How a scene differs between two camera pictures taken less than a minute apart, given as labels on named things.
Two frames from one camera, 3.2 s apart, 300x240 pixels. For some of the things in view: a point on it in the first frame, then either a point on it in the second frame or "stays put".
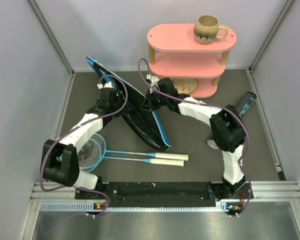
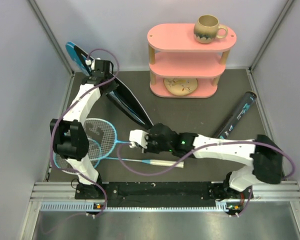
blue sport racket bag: (143, 121) → (116, 91)
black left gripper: (120, 97) → (108, 75)
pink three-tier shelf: (174, 52) stays put
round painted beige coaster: (185, 85) stays put
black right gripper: (149, 105) → (148, 149)
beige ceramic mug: (206, 28) stays put
